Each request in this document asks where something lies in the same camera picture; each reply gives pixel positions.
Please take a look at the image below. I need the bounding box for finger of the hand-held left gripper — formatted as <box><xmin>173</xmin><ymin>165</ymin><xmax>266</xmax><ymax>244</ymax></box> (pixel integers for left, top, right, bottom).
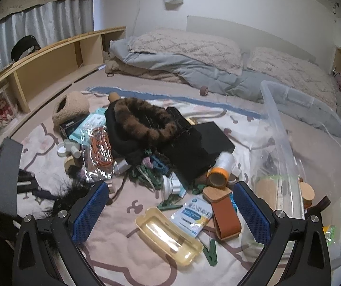
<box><xmin>17</xmin><ymin>185</ymin><xmax>56</xmax><ymax>200</ymax></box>
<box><xmin>18</xmin><ymin>169</ymin><xmax>36</xmax><ymax>184</ymax></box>

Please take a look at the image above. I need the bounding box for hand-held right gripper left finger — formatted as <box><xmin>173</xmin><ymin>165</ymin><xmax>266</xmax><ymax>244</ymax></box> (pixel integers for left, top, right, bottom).
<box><xmin>12</xmin><ymin>180</ymin><xmax>110</xmax><ymax>286</ymax></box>

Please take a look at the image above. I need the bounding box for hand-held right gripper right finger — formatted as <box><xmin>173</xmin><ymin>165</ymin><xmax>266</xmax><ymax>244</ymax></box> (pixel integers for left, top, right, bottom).
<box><xmin>232</xmin><ymin>181</ymin><xmax>332</xmax><ymax>286</ymax></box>

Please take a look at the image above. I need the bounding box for black fluffy fur pompom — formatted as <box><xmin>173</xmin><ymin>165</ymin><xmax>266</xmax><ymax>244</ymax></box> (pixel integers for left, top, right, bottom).
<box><xmin>32</xmin><ymin>182</ymin><xmax>111</xmax><ymax>245</ymax></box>

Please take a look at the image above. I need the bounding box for clear plastic storage bin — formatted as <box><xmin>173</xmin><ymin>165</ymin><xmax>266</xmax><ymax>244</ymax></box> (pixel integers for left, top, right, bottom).
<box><xmin>249</xmin><ymin>80</ymin><xmax>341</xmax><ymax>263</ymax></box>

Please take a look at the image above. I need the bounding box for wooden brush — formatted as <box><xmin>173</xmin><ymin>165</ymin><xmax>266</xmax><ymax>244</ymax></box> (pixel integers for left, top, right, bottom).
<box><xmin>64</xmin><ymin>156</ymin><xmax>83</xmax><ymax>175</ymax></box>

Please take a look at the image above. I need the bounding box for printed blanket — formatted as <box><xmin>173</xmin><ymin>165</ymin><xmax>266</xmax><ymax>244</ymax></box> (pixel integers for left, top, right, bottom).
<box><xmin>10</xmin><ymin>86</ymin><xmax>278</xmax><ymax>286</ymax></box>

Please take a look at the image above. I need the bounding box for film roll with orange core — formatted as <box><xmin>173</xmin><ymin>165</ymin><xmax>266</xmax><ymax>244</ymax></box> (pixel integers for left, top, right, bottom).
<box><xmin>208</xmin><ymin>152</ymin><xmax>237</xmax><ymax>189</ymax></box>

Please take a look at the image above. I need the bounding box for green clothes peg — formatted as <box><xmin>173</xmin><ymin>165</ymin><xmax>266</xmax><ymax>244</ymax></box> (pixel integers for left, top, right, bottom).
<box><xmin>202</xmin><ymin>240</ymin><xmax>219</xmax><ymax>267</ymax></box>
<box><xmin>157</xmin><ymin>199</ymin><xmax>183</xmax><ymax>212</ymax></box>

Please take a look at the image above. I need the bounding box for jar with wooden lid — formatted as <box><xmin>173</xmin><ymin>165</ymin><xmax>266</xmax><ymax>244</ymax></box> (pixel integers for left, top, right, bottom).
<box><xmin>298</xmin><ymin>182</ymin><xmax>315</xmax><ymax>209</ymax></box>

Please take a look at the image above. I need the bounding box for silver tube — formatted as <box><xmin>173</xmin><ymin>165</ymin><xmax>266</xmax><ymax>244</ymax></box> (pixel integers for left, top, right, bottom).
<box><xmin>114</xmin><ymin>159</ymin><xmax>129</xmax><ymax>175</ymax></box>

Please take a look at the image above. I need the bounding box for blue white medicine sachet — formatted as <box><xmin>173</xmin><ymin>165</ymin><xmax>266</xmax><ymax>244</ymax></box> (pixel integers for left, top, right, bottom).
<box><xmin>170</xmin><ymin>197</ymin><xmax>213</xmax><ymax>239</ymax></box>

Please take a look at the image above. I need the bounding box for clear bag of orange ties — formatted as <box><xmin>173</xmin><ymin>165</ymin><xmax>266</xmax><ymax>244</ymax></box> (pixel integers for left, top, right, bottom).
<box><xmin>81</xmin><ymin>125</ymin><xmax>114</xmax><ymax>184</ymax></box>

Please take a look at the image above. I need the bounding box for tangle of green pegs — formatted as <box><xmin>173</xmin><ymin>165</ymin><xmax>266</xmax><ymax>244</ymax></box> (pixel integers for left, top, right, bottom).
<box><xmin>132</xmin><ymin>164</ymin><xmax>165</xmax><ymax>191</ymax></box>

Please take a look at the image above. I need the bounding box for small black box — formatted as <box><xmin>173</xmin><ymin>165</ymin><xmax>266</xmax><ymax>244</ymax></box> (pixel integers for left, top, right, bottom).
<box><xmin>59</xmin><ymin>116</ymin><xmax>87</xmax><ymax>139</ymax></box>

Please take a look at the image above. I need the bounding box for display case with bear doll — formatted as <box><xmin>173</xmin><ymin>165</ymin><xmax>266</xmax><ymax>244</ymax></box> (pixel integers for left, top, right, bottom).
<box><xmin>0</xmin><ymin>91</ymin><xmax>20</xmax><ymax>132</ymax></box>

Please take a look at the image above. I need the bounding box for beige fuzzy slipper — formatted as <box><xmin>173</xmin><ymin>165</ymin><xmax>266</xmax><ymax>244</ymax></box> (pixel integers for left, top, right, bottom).
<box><xmin>52</xmin><ymin>92</ymin><xmax>90</xmax><ymax>127</ymax></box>

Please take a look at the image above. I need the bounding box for flat black box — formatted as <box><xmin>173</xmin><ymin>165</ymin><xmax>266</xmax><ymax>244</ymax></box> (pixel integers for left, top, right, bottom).
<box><xmin>193</xmin><ymin>121</ymin><xmax>236</xmax><ymax>161</ymax></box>

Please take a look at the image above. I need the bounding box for black handbag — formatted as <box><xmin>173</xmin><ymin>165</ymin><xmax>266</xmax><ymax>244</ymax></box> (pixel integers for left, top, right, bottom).
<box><xmin>158</xmin><ymin>107</ymin><xmax>219</xmax><ymax>182</ymax></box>

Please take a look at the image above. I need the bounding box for teal wet wipes pack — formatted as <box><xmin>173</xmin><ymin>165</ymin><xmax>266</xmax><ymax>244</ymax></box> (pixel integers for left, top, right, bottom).
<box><xmin>68</xmin><ymin>107</ymin><xmax>108</xmax><ymax>143</ymax></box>

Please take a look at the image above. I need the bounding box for yellow plastic tray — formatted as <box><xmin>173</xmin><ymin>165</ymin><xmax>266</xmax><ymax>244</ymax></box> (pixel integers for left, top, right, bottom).
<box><xmin>135</xmin><ymin>207</ymin><xmax>204</xmax><ymax>271</ymax></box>

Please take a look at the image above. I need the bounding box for black fur-trimmed garment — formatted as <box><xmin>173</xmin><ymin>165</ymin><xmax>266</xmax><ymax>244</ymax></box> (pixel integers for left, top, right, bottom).
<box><xmin>104</xmin><ymin>98</ymin><xmax>189</xmax><ymax>167</ymax></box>

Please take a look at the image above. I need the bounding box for wooden bedside shelf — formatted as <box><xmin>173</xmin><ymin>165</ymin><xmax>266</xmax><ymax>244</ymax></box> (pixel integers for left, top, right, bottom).
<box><xmin>0</xmin><ymin>27</ymin><xmax>126</xmax><ymax>161</ymax></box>

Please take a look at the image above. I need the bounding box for black headband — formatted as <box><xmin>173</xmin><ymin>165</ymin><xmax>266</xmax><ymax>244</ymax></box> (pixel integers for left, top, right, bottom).
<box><xmin>10</xmin><ymin>35</ymin><xmax>41</xmax><ymax>61</ymax></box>

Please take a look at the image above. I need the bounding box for grey duvet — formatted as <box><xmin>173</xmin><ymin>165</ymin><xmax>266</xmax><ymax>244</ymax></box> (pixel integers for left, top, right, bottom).
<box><xmin>109</xmin><ymin>36</ymin><xmax>341</xmax><ymax>139</ymax></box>

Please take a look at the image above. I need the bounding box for beige textured pillow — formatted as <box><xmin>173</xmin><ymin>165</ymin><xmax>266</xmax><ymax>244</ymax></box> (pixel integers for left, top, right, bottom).
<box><xmin>128</xmin><ymin>28</ymin><xmax>244</xmax><ymax>76</ymax></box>
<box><xmin>246</xmin><ymin>47</ymin><xmax>338</xmax><ymax>111</ymax></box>

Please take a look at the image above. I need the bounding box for beige fleece blanket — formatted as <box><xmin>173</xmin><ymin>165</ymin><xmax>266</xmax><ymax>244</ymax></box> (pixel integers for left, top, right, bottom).
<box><xmin>104</xmin><ymin>58</ymin><xmax>193</xmax><ymax>84</ymax></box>

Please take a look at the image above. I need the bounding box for grey curtain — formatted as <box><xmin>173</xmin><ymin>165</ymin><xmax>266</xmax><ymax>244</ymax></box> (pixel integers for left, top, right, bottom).
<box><xmin>0</xmin><ymin>0</ymin><xmax>95</xmax><ymax>81</ymax></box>

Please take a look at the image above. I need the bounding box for white headboard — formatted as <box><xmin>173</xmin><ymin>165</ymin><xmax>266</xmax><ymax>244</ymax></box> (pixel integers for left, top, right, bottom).
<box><xmin>187</xmin><ymin>15</ymin><xmax>318</xmax><ymax>64</ymax></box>

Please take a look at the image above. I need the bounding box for brown leather strap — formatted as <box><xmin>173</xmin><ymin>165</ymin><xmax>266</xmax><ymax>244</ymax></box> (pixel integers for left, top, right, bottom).
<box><xmin>202</xmin><ymin>186</ymin><xmax>244</xmax><ymax>240</ymax></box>

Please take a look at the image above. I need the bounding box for dark brown cord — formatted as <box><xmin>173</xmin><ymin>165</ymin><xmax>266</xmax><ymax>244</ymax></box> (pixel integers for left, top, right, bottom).
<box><xmin>108</xmin><ymin>173</ymin><xmax>129</xmax><ymax>204</ymax></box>

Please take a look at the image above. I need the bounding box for purple crochet hair tie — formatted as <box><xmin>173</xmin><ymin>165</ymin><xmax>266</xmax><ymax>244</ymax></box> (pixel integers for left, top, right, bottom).
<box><xmin>76</xmin><ymin>167</ymin><xmax>92</xmax><ymax>182</ymax></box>

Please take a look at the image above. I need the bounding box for white wall cable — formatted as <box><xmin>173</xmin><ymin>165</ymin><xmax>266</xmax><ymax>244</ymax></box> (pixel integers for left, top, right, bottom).
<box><xmin>133</xmin><ymin>0</ymin><xmax>143</xmax><ymax>35</ymax></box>

